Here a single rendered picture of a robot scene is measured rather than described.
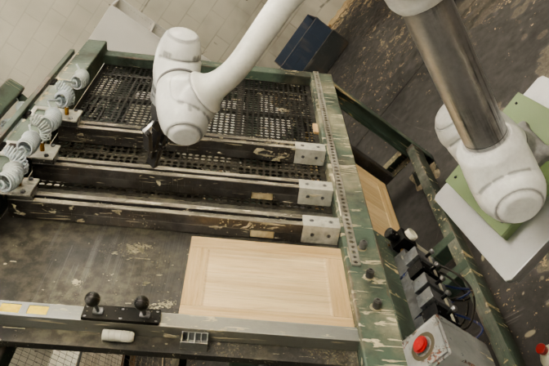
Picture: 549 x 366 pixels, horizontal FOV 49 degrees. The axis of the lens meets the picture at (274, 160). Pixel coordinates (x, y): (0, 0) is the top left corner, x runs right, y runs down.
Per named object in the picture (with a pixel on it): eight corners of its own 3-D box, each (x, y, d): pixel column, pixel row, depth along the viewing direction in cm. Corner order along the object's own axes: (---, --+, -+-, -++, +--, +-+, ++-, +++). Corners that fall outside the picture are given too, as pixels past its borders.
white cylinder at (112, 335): (100, 343, 152) (132, 345, 153) (100, 334, 151) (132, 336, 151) (104, 334, 155) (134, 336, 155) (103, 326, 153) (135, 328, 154)
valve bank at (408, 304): (502, 349, 161) (439, 309, 153) (464, 378, 166) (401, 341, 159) (451, 237, 204) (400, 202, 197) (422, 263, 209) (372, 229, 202)
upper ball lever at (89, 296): (104, 320, 155) (97, 305, 144) (90, 319, 155) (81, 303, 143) (107, 305, 157) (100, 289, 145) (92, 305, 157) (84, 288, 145)
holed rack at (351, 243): (360, 266, 184) (361, 265, 184) (351, 265, 184) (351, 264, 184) (318, 72, 328) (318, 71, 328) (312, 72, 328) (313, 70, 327)
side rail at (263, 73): (308, 95, 326) (310, 77, 321) (104, 74, 318) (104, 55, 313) (307, 90, 333) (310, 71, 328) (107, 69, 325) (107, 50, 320)
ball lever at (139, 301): (151, 323, 156) (147, 309, 144) (136, 323, 156) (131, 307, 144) (153, 310, 158) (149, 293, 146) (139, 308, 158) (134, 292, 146)
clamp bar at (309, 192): (331, 209, 219) (341, 153, 207) (-2, 179, 210) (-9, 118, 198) (328, 194, 227) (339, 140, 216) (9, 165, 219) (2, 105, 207)
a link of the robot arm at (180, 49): (148, 67, 147) (150, 104, 138) (158, 15, 136) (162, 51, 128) (191, 73, 151) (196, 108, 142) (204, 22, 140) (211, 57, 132)
